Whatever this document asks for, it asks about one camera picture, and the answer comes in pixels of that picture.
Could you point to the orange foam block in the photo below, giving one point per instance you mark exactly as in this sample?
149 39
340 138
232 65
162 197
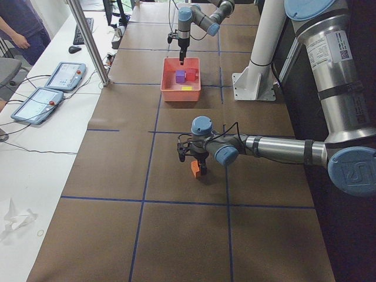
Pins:
196 170

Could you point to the aluminium frame post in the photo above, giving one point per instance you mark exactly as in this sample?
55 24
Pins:
89 41

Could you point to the red foam block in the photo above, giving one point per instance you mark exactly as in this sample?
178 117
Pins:
192 74

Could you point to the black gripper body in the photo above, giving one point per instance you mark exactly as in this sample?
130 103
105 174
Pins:
201 158
184 44

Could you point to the black computer mouse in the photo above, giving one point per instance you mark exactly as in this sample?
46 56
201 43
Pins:
74 49

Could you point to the white side table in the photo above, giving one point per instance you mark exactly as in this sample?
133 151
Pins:
36 159

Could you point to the purple foam block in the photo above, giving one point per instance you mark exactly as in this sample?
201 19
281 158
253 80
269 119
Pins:
180 76

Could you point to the person in purple clothes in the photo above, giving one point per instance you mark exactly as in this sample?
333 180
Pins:
22 26

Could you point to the pink plastic bin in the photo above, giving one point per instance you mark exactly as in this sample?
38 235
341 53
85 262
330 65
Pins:
172 91

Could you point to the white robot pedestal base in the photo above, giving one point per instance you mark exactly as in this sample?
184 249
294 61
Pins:
256 81

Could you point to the crumpled white paper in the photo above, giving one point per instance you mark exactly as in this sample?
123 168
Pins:
13 219

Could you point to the grey office chair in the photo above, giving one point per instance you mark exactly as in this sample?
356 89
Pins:
10 67

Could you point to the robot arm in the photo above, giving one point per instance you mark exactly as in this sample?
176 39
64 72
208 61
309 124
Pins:
193 14
303 45

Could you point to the teach pendant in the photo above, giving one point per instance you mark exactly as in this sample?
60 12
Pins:
66 76
38 106

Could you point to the upper teach pendant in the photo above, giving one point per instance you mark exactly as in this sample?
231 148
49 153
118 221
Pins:
66 76

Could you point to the lower teach pendant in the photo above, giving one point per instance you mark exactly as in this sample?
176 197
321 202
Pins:
38 106

